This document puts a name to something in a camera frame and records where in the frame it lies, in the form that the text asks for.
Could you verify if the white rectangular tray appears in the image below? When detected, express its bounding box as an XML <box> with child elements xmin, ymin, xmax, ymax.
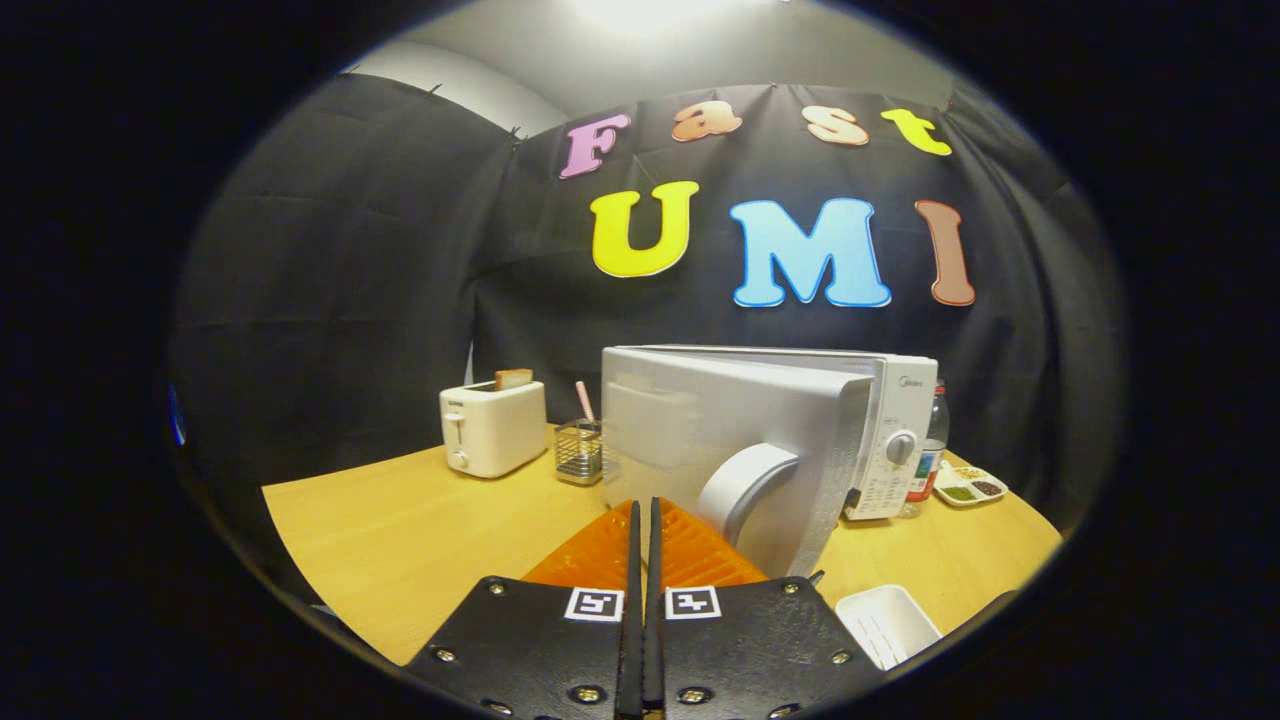
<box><xmin>835</xmin><ymin>585</ymin><xmax>943</xmax><ymax>671</ymax></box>

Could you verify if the white divided bean dish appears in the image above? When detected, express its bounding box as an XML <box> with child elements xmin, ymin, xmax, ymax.
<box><xmin>932</xmin><ymin>462</ymin><xmax>1009</xmax><ymax>508</ymax></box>

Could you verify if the white toaster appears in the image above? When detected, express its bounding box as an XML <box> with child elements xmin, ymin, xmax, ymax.
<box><xmin>440</xmin><ymin>380</ymin><xmax>549</xmax><ymax>479</ymax></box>

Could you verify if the clear plastic water bottle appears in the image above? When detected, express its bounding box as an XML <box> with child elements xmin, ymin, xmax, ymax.
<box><xmin>900</xmin><ymin>380</ymin><xmax>951</xmax><ymax>518</ymax></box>

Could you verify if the wire mesh basket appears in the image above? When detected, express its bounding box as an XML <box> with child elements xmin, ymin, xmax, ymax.
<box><xmin>554</xmin><ymin>420</ymin><xmax>604</xmax><ymax>487</ymax></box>

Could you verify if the white microwave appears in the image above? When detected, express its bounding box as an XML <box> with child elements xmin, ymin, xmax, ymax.
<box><xmin>600</xmin><ymin>345</ymin><xmax>939</xmax><ymax>581</ymax></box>

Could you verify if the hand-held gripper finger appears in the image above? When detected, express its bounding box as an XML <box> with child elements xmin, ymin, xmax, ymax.
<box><xmin>645</xmin><ymin>497</ymin><xmax>886</xmax><ymax>720</ymax></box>
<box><xmin>405</xmin><ymin>500</ymin><xmax>643</xmax><ymax>720</ymax></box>

